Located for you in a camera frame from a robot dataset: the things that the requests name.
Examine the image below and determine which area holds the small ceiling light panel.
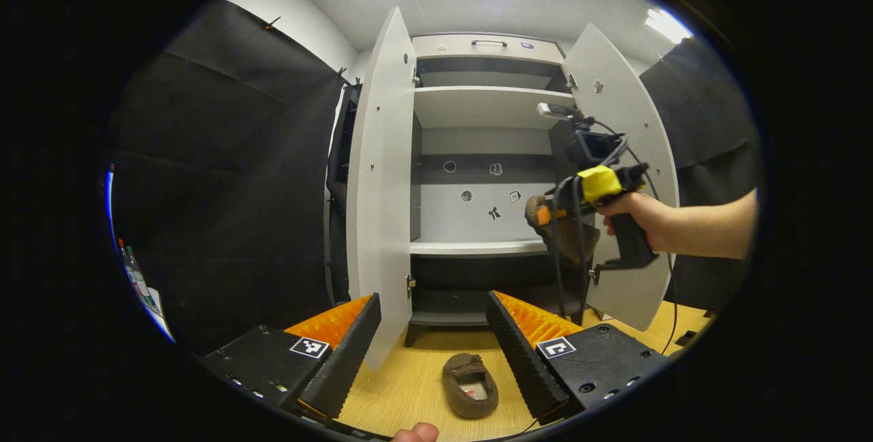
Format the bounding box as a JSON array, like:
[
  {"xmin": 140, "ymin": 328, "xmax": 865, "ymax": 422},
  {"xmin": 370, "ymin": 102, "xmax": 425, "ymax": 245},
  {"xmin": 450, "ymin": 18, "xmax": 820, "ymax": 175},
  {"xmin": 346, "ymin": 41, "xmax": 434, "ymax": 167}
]
[{"xmin": 645, "ymin": 8, "xmax": 694, "ymax": 44}]

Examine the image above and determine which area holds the small plastic bottle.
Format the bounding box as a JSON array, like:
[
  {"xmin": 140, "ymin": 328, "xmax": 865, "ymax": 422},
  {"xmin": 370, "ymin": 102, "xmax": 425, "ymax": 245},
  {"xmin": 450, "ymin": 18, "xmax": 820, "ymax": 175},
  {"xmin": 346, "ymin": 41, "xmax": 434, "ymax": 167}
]
[{"xmin": 116, "ymin": 237, "xmax": 149, "ymax": 304}]

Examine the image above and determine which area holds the grey shoe cabinet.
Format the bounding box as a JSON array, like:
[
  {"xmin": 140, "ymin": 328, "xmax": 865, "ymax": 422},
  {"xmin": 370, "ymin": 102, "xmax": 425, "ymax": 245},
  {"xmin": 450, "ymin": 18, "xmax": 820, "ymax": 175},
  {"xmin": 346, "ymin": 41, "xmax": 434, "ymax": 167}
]
[{"xmin": 406, "ymin": 34, "xmax": 594, "ymax": 347}]

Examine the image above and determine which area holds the grey cabinet door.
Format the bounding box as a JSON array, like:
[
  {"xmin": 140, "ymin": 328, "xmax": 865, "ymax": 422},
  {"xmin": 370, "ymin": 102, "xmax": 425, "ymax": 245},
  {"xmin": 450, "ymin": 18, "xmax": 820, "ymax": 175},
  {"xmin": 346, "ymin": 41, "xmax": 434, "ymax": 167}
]
[
  {"xmin": 346, "ymin": 7, "xmax": 417, "ymax": 372},
  {"xmin": 563, "ymin": 24, "xmax": 681, "ymax": 332}
]

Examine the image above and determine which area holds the black backdrop cloth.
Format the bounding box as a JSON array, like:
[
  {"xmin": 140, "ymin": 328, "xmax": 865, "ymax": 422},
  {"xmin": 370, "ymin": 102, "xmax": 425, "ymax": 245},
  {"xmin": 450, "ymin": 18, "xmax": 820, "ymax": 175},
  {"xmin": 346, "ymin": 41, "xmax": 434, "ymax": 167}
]
[
  {"xmin": 641, "ymin": 38, "xmax": 761, "ymax": 313},
  {"xmin": 106, "ymin": 0, "xmax": 345, "ymax": 354}
]

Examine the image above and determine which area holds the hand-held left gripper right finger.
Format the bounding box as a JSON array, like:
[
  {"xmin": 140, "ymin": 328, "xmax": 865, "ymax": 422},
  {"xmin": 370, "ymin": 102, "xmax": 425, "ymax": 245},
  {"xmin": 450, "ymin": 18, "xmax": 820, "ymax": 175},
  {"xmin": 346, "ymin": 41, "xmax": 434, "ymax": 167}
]
[{"xmin": 486, "ymin": 291, "xmax": 672, "ymax": 427}]

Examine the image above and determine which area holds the white paper sheet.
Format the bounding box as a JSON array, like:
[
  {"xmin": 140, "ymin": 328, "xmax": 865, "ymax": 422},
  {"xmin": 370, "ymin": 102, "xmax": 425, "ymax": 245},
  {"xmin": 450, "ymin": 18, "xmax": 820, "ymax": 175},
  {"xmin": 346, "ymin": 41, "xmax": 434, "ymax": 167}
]
[{"xmin": 140, "ymin": 286, "xmax": 175, "ymax": 342}]

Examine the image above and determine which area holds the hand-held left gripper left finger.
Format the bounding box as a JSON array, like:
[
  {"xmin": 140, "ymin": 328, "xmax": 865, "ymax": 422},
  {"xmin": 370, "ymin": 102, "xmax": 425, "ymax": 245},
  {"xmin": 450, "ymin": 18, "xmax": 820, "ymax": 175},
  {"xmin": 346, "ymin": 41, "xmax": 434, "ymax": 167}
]
[{"xmin": 198, "ymin": 293, "xmax": 381, "ymax": 427}]

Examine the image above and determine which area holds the brown fuzzy shoe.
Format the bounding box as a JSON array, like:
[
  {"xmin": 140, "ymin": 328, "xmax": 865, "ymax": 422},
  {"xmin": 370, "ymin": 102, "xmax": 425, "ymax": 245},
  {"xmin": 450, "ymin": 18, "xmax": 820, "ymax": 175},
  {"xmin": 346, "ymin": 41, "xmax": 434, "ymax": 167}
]
[
  {"xmin": 442, "ymin": 353, "xmax": 500, "ymax": 419},
  {"xmin": 524, "ymin": 194, "xmax": 602, "ymax": 265}
]

